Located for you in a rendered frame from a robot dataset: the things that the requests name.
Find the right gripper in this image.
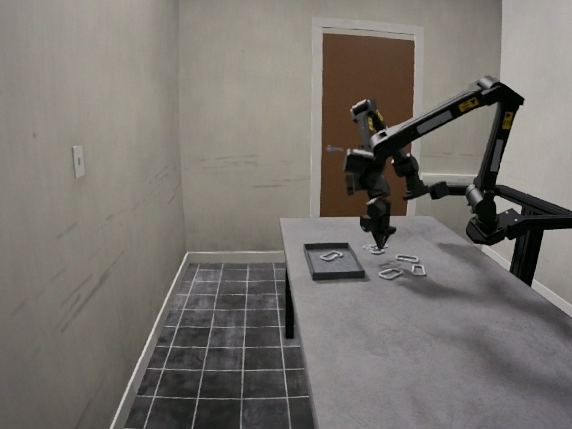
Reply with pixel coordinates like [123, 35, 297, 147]
[371, 214, 396, 250]

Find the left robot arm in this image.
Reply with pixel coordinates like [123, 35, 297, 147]
[342, 75, 524, 240]

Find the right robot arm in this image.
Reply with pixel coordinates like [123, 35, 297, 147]
[351, 98, 428, 232]

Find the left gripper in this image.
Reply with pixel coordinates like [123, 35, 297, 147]
[344, 173, 387, 197]

